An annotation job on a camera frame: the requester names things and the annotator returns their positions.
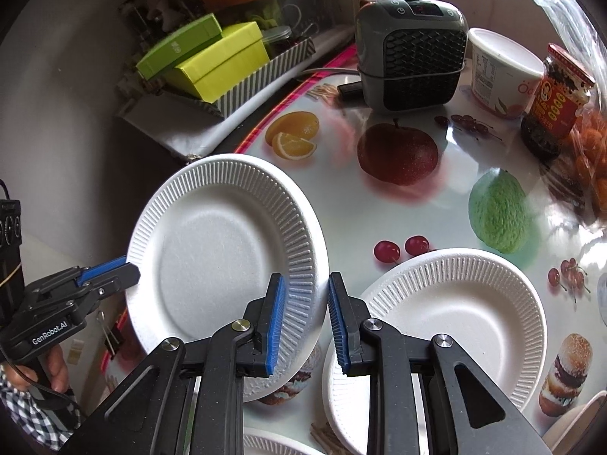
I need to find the black binder clip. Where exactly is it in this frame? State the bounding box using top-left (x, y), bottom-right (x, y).
top-left (96, 310), bottom-right (124, 358)

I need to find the beige paper bowl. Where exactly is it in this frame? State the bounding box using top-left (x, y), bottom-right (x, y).
top-left (542, 390), bottom-right (606, 454)

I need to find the black camera box left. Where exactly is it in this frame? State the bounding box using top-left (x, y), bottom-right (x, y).
top-left (0, 180), bottom-right (25, 328)

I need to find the white yogurt tub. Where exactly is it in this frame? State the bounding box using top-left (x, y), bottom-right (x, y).
top-left (468, 28), bottom-right (544, 119)

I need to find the grey side shelf board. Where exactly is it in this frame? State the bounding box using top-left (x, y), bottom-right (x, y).
top-left (117, 25), bottom-right (353, 158)

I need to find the white paper plate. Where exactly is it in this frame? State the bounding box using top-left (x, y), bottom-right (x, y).
top-left (323, 249), bottom-right (547, 454)
top-left (126, 154), bottom-right (329, 402)
top-left (243, 427), bottom-right (322, 455)

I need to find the lime green box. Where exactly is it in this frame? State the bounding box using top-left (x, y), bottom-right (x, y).
top-left (136, 13), bottom-right (222, 80)
top-left (164, 22), bottom-right (270, 103)

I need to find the striped black white box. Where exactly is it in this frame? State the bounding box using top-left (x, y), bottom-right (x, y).
top-left (162, 36), bottom-right (318, 121)

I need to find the person left hand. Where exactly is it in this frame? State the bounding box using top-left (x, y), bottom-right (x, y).
top-left (2, 345), bottom-right (69, 393)

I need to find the lime green box upper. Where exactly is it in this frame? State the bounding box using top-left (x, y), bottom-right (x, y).
top-left (136, 13), bottom-right (222, 80)

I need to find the checkered shirt sleeve left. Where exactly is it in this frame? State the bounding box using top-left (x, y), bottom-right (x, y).
top-left (1, 362), bottom-right (83, 453)

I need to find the fruit print tablecloth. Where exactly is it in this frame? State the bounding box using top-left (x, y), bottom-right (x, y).
top-left (99, 44), bottom-right (607, 455)

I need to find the grey portable heater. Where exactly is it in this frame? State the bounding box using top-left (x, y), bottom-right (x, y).
top-left (355, 0), bottom-right (468, 114)

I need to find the red label sauce jar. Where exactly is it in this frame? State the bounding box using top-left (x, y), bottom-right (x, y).
top-left (521, 43), bottom-right (596, 163)

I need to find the plastic bag of oranges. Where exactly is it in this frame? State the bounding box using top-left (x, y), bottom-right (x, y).
top-left (521, 0), bottom-right (606, 221)

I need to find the lime green box lower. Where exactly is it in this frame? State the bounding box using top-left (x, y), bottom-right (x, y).
top-left (164, 22), bottom-right (270, 103)

